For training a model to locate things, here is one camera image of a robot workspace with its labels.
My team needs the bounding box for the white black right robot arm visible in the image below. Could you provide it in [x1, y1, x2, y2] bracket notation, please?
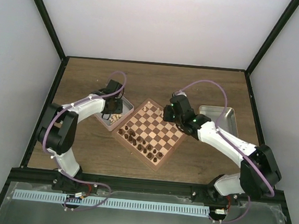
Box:
[163, 92, 282, 203]

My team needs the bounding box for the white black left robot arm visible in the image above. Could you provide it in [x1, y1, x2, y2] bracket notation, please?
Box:
[36, 79, 125, 192]

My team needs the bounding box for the wooden chess board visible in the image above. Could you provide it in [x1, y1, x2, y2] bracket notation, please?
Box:
[112, 98, 186, 171]

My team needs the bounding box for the pink metal tin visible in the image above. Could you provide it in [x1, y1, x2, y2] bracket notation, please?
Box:
[94, 96, 134, 131]

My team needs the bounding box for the yellow bear tin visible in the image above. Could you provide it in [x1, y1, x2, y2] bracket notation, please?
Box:
[198, 105, 238, 137]

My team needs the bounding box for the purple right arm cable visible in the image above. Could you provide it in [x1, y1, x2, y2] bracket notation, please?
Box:
[165, 77, 285, 224]

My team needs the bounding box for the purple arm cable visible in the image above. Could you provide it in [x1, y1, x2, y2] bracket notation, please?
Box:
[37, 65, 129, 216]
[165, 77, 285, 224]

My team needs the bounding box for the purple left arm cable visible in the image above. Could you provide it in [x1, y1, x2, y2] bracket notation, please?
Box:
[37, 65, 129, 216]

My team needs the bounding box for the black aluminium frame rail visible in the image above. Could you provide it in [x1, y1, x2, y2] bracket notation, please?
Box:
[9, 167, 286, 208]

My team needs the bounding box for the light blue slotted cable duct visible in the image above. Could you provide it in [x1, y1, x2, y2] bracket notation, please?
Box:
[13, 189, 210, 218]

